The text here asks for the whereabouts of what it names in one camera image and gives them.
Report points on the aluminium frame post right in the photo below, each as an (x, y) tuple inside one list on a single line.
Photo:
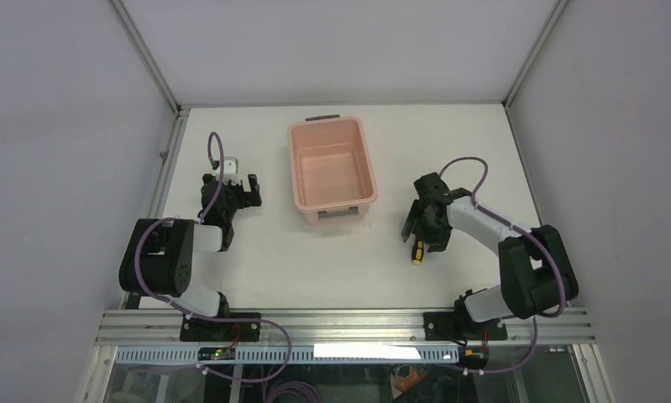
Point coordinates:
[(534, 53)]

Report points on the orange object under table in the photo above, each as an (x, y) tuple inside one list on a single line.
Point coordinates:
[(405, 377)]

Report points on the aluminium frame post left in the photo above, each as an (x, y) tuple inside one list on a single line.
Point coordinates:
[(142, 50)]

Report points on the aluminium front rail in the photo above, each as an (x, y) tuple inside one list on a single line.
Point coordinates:
[(157, 327)]

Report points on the yellow black handled screwdriver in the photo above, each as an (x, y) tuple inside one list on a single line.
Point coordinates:
[(418, 252)]

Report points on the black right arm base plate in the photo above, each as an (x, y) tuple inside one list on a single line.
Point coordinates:
[(451, 326)]

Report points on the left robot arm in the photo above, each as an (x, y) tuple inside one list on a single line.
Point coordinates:
[(158, 259)]

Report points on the pink plastic bin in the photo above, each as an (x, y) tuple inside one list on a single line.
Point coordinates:
[(332, 175)]

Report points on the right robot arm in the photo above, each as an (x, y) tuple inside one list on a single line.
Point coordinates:
[(536, 275)]

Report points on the aluminium frame post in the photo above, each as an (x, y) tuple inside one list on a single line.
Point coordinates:
[(534, 53), (142, 50)]

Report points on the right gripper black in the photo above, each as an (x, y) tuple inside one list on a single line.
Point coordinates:
[(421, 218)]

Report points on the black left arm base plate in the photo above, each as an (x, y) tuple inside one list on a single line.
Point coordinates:
[(246, 329)]

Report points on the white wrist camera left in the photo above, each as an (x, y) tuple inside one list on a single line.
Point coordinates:
[(228, 171)]

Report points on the white slotted cable duct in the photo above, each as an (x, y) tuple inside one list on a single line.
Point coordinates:
[(319, 353)]

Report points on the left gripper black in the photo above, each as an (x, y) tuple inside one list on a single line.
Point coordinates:
[(238, 193)]

